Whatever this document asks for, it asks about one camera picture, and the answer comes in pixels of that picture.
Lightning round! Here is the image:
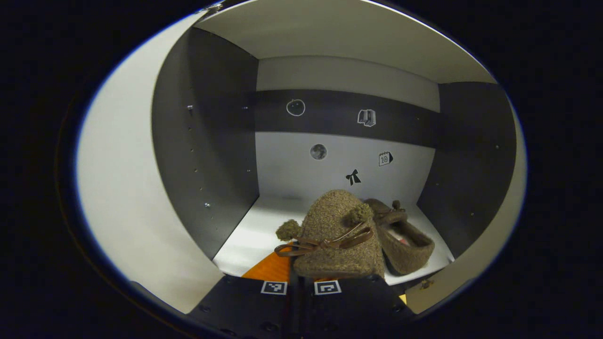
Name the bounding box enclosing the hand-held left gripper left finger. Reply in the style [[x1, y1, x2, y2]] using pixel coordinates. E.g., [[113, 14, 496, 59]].
[[188, 250, 300, 339]]

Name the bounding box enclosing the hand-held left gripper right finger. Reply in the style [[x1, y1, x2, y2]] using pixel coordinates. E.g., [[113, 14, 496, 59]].
[[301, 275, 415, 339]]

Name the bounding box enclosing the brown fuzzy shoe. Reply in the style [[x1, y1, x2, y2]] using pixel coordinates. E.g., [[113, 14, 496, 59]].
[[364, 198, 435, 276], [275, 189, 387, 279]]

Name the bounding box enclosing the white cabinet door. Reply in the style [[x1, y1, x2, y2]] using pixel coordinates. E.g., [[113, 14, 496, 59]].
[[405, 108, 527, 314], [75, 14, 222, 314]]

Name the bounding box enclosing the white shoe cabinet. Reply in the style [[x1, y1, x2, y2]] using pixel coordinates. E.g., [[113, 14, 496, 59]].
[[75, 0, 527, 316]]

